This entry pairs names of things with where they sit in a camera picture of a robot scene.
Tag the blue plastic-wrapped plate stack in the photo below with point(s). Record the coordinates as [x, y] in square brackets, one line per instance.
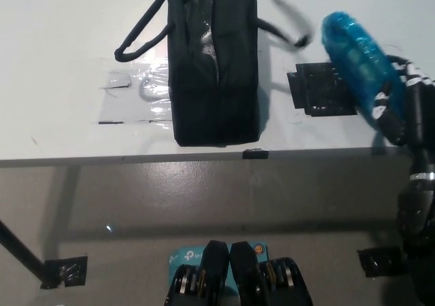
[357, 54]

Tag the black table leg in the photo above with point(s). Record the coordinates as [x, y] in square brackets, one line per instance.
[20, 250]

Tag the clear plastic tape sheet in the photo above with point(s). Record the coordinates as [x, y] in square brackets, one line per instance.
[149, 95]

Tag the black insulated tote bag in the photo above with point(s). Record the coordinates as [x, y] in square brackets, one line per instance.
[210, 115]

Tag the large black tape patch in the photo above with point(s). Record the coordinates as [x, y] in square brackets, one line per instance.
[316, 88]

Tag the black floor tape patch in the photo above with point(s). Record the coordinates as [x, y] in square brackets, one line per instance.
[380, 262]
[64, 272]

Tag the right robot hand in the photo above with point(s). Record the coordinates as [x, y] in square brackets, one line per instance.
[419, 109]

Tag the small black tape strip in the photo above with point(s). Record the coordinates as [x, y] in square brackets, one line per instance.
[255, 153]

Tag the grey tape piece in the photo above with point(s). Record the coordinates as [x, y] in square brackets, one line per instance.
[115, 81]

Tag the teal tp-link box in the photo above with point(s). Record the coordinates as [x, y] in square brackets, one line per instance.
[183, 255]

